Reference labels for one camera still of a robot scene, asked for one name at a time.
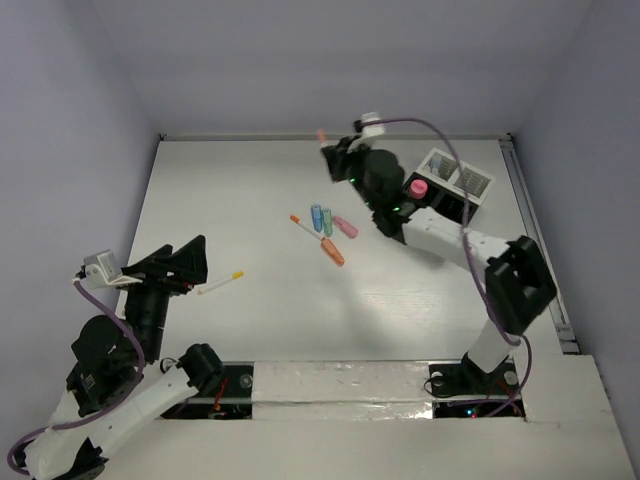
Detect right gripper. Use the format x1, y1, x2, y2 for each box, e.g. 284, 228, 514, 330
325, 135, 380, 212

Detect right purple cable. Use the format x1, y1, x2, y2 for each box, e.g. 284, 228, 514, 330
379, 117, 532, 417

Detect black and white organizer box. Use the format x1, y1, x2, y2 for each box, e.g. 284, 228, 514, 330
404, 148, 495, 223

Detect green highlighter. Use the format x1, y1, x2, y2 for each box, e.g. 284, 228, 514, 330
322, 208, 333, 238

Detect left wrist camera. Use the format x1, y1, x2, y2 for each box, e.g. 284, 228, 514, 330
76, 250, 140, 289

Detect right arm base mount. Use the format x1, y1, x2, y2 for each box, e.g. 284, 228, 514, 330
423, 360, 525, 419

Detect orange white pen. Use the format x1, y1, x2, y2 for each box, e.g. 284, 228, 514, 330
289, 215, 324, 242

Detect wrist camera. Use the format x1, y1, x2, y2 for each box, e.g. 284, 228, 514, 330
76, 250, 140, 289
351, 112, 386, 148

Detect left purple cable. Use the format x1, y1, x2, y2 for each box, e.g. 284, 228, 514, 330
5, 279, 147, 474

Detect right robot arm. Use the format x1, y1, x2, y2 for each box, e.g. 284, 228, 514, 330
320, 135, 557, 395

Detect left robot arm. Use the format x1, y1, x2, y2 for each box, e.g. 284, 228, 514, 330
7, 235, 225, 479

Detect orange highlighter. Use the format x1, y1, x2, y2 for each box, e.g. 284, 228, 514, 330
320, 237, 345, 266

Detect yellow white pen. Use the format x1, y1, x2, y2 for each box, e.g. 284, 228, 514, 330
197, 270, 244, 295

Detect light blue highlighter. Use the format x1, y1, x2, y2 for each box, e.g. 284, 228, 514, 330
310, 204, 324, 232

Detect white foam front board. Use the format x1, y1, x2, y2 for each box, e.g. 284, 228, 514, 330
104, 357, 634, 479

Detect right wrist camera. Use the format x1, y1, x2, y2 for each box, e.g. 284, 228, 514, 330
351, 112, 386, 148

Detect purple cable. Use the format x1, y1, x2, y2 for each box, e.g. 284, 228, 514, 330
379, 117, 532, 417
5, 279, 147, 474

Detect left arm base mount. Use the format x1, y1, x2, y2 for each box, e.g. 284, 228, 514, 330
160, 363, 254, 420

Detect pink capped highlighter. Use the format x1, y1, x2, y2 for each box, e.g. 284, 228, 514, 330
408, 179, 429, 200

